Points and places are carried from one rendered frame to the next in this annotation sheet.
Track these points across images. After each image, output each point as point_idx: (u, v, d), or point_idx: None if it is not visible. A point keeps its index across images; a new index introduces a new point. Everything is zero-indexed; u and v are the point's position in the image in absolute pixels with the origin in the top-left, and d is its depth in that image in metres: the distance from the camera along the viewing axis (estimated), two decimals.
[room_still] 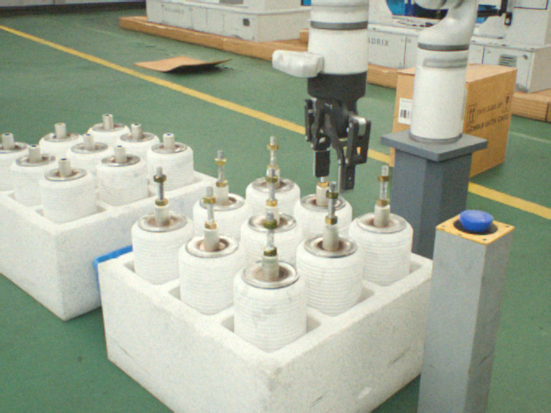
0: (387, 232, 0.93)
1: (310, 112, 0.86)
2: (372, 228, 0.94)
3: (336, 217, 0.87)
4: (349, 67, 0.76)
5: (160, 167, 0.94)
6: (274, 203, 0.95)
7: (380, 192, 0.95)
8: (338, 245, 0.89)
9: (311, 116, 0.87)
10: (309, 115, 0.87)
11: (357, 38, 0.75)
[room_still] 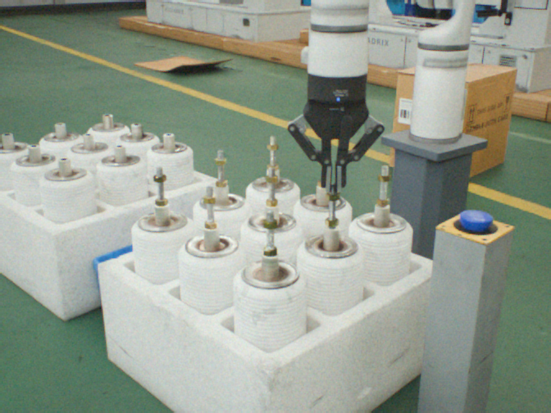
0: (387, 232, 0.93)
1: (366, 126, 0.84)
2: (372, 228, 0.94)
3: None
4: (307, 65, 0.80)
5: (160, 167, 0.94)
6: (274, 203, 0.95)
7: (380, 192, 0.95)
8: (338, 243, 0.89)
9: (366, 133, 0.83)
10: (366, 131, 0.84)
11: (310, 38, 0.78)
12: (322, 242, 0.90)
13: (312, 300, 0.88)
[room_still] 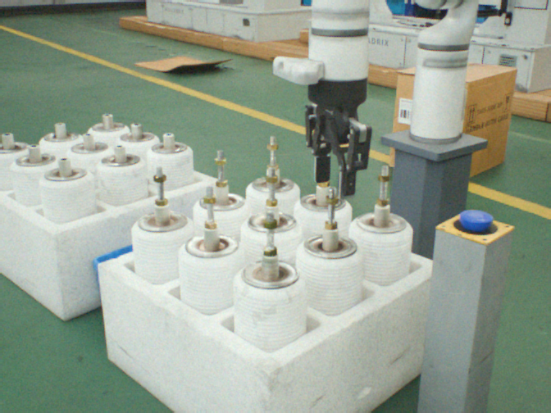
0: (387, 232, 0.93)
1: (311, 118, 0.86)
2: (372, 228, 0.94)
3: (333, 224, 0.87)
4: (350, 74, 0.76)
5: (160, 167, 0.94)
6: (274, 203, 0.95)
7: (380, 192, 0.95)
8: (324, 247, 0.88)
9: (312, 122, 0.87)
10: (310, 120, 0.87)
11: (358, 44, 0.76)
12: (340, 250, 0.88)
13: None
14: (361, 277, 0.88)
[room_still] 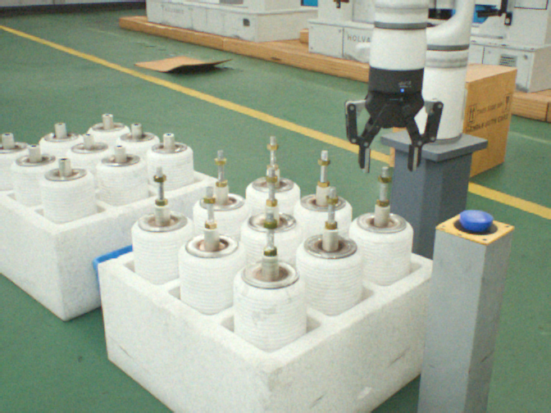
0: None
1: (425, 109, 0.91)
2: (390, 216, 0.99)
3: (333, 224, 0.87)
4: (370, 59, 0.87)
5: (160, 167, 0.94)
6: (274, 203, 0.95)
7: (380, 193, 0.95)
8: (324, 247, 0.88)
9: (428, 115, 0.91)
10: (428, 112, 0.92)
11: (375, 34, 0.85)
12: (340, 250, 0.88)
13: None
14: (361, 277, 0.88)
